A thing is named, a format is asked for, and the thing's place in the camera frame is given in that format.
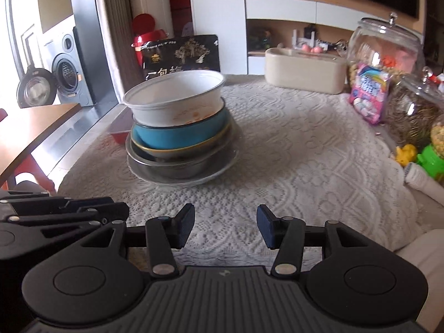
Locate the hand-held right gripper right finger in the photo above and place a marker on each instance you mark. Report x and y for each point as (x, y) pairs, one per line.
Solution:
(265, 228)

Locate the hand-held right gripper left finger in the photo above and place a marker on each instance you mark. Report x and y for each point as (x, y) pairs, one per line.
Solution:
(185, 226)

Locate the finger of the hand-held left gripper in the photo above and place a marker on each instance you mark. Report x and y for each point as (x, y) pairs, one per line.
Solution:
(104, 206)
(27, 229)

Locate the white floral plate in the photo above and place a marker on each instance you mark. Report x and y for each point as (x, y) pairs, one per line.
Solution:
(208, 179)

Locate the stainless steel bowl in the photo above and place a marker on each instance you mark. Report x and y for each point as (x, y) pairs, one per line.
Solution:
(173, 171)

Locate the white yellow-rimmed bowl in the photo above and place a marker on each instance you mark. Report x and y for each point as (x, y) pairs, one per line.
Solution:
(163, 153)

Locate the blue bowl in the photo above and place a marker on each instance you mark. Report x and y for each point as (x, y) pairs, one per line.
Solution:
(166, 138)

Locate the white printed paper bowl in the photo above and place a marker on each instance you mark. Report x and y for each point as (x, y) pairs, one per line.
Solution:
(173, 90)

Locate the red foil tray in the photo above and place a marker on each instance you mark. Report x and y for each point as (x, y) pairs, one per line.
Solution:
(119, 128)

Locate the white lace tablecloth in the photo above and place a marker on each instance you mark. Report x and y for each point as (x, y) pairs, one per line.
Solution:
(295, 145)

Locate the wooden side table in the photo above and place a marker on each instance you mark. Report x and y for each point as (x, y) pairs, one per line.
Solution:
(34, 128)

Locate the grey washing machine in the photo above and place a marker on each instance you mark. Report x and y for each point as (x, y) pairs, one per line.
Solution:
(69, 69)

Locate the yellow duck toy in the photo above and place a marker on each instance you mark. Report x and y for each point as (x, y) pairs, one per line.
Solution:
(406, 155)

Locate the cream tissue box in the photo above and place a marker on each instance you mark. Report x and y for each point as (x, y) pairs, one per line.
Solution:
(301, 73)

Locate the white toy microphone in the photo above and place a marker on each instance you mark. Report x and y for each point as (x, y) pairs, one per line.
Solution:
(423, 184)

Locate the black snack bag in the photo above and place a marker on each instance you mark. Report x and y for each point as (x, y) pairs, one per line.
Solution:
(180, 55)

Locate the pink candy packet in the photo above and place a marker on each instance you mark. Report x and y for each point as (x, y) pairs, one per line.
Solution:
(369, 93)

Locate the beige pleated curtain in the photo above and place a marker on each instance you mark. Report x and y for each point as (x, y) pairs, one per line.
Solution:
(114, 34)

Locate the green candy dispenser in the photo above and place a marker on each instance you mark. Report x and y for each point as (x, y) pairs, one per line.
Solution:
(430, 159)

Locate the glass jar of seeds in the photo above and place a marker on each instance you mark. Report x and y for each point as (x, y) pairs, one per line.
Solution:
(409, 111)

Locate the red vase ornament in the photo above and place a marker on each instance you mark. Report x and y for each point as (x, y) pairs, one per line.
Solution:
(144, 24)

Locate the white router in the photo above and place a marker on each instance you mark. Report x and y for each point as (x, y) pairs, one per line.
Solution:
(295, 40)

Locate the white power strip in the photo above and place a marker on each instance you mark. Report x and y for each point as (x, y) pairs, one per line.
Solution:
(333, 45)

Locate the white skateboard deck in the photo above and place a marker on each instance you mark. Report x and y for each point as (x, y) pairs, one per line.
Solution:
(187, 28)

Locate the white wooden shelf cabinet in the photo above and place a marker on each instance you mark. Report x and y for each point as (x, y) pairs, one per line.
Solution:
(215, 14)

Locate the large glass snack jar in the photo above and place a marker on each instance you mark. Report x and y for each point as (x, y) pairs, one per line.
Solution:
(381, 41)

